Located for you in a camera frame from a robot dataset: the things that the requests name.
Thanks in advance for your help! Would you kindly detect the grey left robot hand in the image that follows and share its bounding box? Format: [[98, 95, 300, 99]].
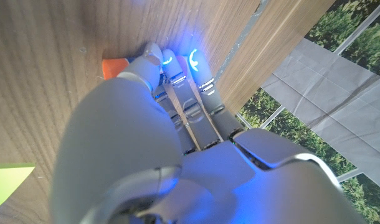
[[49, 42, 370, 224]]

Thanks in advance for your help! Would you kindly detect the orange white glue stick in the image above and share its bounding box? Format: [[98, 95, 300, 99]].
[[102, 55, 191, 94]]

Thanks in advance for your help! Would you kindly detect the yellow sticky note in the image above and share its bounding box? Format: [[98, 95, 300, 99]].
[[0, 162, 36, 210]]

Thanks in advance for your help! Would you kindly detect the printed window forest backdrop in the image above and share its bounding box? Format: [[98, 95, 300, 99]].
[[235, 0, 380, 224]]

